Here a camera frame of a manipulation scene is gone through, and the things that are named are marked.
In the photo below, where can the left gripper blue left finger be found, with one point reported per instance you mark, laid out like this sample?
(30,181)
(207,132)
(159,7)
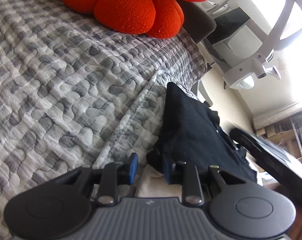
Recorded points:
(131,168)

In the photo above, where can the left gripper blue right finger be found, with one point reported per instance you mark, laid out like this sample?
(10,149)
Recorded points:
(168,168)

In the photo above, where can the beige black raglan shirt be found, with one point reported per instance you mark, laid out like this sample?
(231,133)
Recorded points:
(190,132)

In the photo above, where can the wooden shelf unit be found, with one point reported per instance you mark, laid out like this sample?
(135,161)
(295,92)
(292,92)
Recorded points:
(283,128)

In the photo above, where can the grey checkered bed quilt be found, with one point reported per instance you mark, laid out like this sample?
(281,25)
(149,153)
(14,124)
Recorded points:
(73,93)

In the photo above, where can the dark bed headboard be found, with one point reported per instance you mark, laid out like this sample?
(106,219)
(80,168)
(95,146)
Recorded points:
(197,22)

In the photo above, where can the white office chair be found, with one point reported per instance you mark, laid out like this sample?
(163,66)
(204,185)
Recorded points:
(257,45)

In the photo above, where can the lower red pumpkin cushion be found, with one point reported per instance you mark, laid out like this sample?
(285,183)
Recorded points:
(155,18)

